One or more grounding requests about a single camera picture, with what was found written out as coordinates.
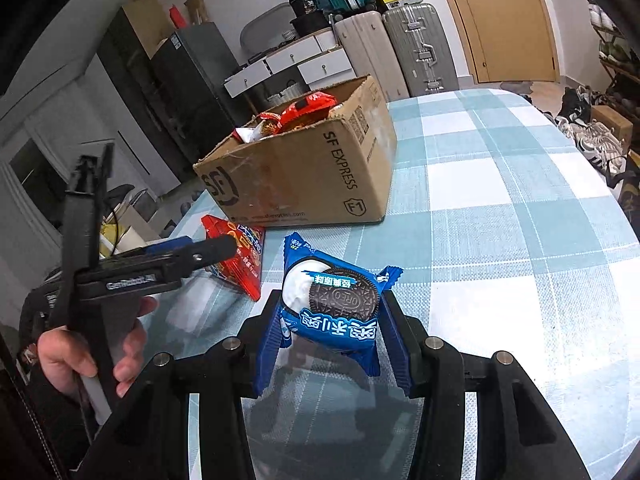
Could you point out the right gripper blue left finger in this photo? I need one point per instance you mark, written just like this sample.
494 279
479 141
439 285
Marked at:
276 336

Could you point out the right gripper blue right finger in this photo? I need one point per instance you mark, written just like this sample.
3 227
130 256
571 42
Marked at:
395 348

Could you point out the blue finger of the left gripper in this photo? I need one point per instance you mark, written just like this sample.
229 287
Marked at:
167 245
200 257

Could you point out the red blue snack bag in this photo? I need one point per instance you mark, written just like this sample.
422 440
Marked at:
244 269

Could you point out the blue oreo cookie pack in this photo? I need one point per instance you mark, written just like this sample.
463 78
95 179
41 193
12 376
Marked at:
332 302

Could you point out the white red noodle snack bag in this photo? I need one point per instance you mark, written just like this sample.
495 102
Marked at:
268 124

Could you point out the person's left hand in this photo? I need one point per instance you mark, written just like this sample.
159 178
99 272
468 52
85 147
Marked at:
62 355

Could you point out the dark grey refrigerator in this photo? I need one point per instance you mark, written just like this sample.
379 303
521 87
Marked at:
193 65

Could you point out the checkered teal white tablecloth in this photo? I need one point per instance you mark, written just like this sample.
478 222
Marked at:
507 240

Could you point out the brown SF cardboard box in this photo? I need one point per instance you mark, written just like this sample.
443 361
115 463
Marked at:
337 171

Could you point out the red snack bag in box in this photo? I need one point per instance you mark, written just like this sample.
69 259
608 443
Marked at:
307 111

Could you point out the striped laundry basket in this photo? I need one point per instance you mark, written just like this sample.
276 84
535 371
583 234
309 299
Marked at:
292 89

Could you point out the white drawer desk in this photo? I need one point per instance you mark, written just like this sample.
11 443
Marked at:
319 58

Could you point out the grey round mirror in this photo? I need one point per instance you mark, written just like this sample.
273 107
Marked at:
269 30

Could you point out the black box on desk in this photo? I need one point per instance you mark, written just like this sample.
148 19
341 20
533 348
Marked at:
309 17

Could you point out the beige suitcase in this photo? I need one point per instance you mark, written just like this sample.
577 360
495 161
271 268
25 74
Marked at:
368 47

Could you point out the silver suitcase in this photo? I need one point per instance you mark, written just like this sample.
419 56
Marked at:
422 49

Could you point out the small cardboard box on floor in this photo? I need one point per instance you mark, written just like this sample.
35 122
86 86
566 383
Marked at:
623 129

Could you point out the wooden door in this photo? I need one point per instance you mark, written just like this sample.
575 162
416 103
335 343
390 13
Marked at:
505 40

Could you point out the shoe rack with shoes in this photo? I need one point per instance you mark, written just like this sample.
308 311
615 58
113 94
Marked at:
619 61

